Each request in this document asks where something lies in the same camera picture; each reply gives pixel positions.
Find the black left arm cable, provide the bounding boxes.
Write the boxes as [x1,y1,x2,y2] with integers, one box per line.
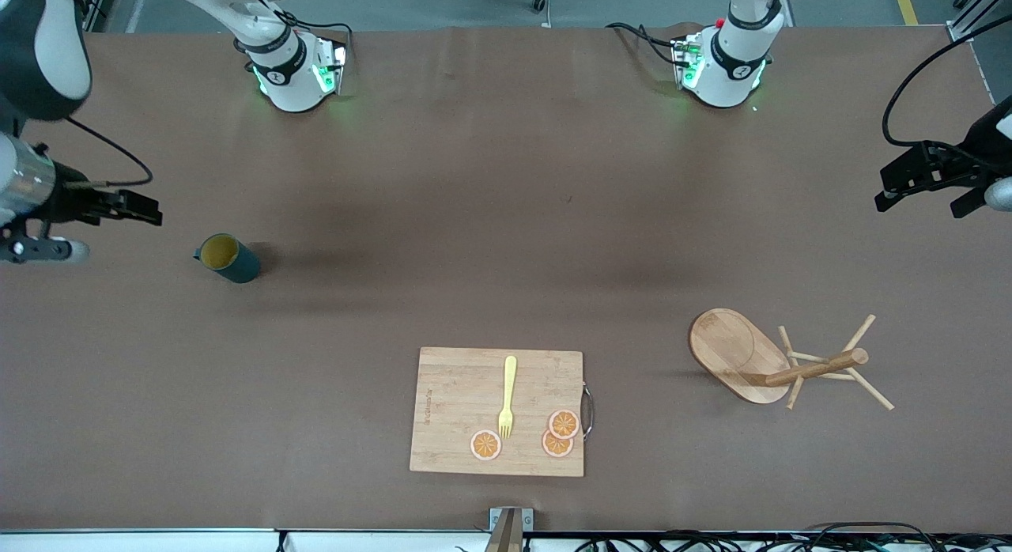
[881,14,1012,151]

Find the tangled black cables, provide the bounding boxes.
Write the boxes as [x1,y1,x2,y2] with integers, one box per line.
[577,522,1012,552]

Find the yellow plastic fork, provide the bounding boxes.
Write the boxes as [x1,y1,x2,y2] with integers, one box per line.
[497,355,519,440]

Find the teal mug yellow inside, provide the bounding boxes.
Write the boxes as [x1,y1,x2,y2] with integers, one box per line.
[194,233,262,284]

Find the wooden mug tree rack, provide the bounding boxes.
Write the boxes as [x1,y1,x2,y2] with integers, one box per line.
[688,308,896,412]

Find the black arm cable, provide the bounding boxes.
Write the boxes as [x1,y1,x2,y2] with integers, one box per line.
[881,14,1012,151]
[66,115,154,189]

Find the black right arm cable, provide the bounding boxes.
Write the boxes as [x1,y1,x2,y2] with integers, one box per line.
[66,115,154,189]

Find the bamboo cutting board metal handle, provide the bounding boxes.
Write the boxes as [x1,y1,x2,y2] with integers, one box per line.
[410,346,595,478]

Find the aluminium camera mount post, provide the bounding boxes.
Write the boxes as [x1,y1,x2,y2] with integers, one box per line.
[484,506,534,552]

